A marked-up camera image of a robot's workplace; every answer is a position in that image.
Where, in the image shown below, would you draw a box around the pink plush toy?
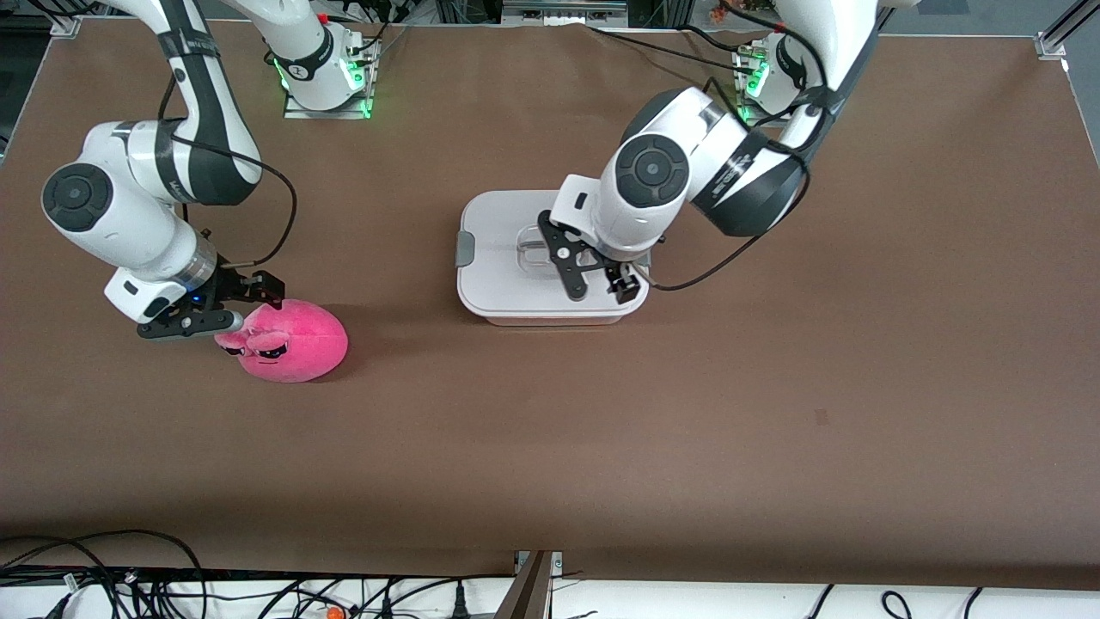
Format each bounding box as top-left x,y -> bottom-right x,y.
214,298 -> 350,384

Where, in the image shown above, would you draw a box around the white box lid grey latches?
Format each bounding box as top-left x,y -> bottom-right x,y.
455,189 -> 651,321

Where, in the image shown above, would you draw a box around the brown table cover sheet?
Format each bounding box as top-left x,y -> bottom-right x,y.
0,17 -> 1100,594

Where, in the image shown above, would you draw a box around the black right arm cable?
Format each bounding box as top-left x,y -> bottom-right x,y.
157,73 -> 299,267

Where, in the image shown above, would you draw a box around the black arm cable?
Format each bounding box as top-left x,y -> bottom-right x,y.
157,73 -> 299,267
640,76 -> 830,293

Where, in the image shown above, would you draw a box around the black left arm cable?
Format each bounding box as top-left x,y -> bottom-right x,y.
640,76 -> 830,293

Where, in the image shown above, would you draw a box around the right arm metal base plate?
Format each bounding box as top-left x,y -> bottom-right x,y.
282,39 -> 376,120

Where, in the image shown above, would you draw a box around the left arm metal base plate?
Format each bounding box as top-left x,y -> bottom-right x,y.
735,47 -> 785,130

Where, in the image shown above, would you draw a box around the black base supply cable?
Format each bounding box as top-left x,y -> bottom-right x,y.
348,0 -> 413,65
587,24 -> 757,71
675,24 -> 767,58

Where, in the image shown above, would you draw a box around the black looping cable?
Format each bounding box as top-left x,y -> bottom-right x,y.
0,537 -> 117,619
0,529 -> 209,619

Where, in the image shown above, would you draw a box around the aluminium frame profile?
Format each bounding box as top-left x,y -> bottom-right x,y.
0,0 -> 83,37
1036,0 -> 1100,61

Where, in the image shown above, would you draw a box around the aluminium table edge rail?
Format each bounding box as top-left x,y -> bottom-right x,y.
1061,53 -> 1100,160

